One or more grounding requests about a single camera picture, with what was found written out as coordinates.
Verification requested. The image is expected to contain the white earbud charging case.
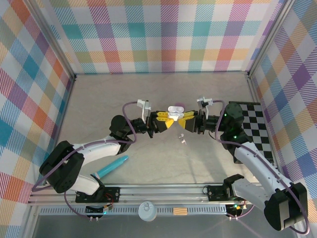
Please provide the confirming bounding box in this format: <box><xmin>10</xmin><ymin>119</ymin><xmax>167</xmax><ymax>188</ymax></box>
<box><xmin>167</xmin><ymin>105</ymin><xmax>186</xmax><ymax>122</ymax></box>

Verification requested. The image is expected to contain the black silver chessboard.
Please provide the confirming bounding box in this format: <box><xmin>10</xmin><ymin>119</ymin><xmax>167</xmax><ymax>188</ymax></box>
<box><xmin>227</xmin><ymin>101</ymin><xmax>275</xmax><ymax>164</ymax></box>

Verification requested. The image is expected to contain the teal cylindrical tube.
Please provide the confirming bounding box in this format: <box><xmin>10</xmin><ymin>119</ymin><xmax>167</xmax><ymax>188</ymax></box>
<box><xmin>93</xmin><ymin>155</ymin><xmax>130</xmax><ymax>179</ymax></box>

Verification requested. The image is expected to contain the small electronics board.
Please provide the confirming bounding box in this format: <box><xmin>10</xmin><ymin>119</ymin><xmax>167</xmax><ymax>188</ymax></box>
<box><xmin>85</xmin><ymin>203</ymin><xmax>114</xmax><ymax>215</ymax></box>
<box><xmin>225</xmin><ymin>203</ymin><xmax>248</xmax><ymax>216</ymax></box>

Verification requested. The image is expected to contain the white round plastic lid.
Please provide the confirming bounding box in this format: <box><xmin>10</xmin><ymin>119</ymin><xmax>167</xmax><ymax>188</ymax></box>
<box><xmin>138</xmin><ymin>201</ymin><xmax>158</xmax><ymax>222</ymax></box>

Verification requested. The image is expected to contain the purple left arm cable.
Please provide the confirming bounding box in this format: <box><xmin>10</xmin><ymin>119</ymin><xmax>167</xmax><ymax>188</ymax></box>
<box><xmin>31</xmin><ymin>101</ymin><xmax>139</xmax><ymax>221</ymax></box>

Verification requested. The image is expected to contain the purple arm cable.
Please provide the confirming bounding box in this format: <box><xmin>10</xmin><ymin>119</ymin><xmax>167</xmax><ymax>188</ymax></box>
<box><xmin>31</xmin><ymin>101</ymin><xmax>139</xmax><ymax>221</ymax></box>
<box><xmin>211</xmin><ymin>100</ymin><xmax>312</xmax><ymax>236</ymax></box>

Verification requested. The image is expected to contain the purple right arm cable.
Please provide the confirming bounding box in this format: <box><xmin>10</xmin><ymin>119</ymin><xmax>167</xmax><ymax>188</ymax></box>
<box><xmin>211</xmin><ymin>100</ymin><xmax>312</xmax><ymax>236</ymax></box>

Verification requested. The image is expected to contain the aluminium side rail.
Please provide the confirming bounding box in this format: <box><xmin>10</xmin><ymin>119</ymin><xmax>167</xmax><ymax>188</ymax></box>
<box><xmin>246</xmin><ymin>73</ymin><xmax>284</xmax><ymax>183</ymax></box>
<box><xmin>44</xmin><ymin>75</ymin><xmax>76</xmax><ymax>186</ymax></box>

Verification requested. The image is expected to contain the aluminium mounting rail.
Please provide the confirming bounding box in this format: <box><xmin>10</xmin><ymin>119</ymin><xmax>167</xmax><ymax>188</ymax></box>
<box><xmin>27</xmin><ymin>183</ymin><xmax>302</xmax><ymax>205</ymax></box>

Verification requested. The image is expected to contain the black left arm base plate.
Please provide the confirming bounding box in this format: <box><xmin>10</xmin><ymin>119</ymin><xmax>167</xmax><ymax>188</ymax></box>
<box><xmin>75</xmin><ymin>186</ymin><xmax>121</xmax><ymax>203</ymax></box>

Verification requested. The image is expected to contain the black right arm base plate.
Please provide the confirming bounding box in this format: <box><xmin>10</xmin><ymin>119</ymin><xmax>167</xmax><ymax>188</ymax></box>
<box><xmin>206</xmin><ymin>184</ymin><xmax>253</xmax><ymax>202</ymax></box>

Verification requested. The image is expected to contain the grey slotted cable duct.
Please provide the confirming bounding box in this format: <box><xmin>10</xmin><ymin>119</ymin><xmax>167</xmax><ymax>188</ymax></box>
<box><xmin>39</xmin><ymin>207</ymin><xmax>228</xmax><ymax>216</ymax></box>

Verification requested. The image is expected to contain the aluminium frame post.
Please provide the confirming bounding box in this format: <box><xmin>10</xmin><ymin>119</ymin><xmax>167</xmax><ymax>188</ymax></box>
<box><xmin>29</xmin><ymin>0</ymin><xmax>76</xmax><ymax>81</ymax></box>
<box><xmin>246</xmin><ymin>0</ymin><xmax>298</xmax><ymax>77</ymax></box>

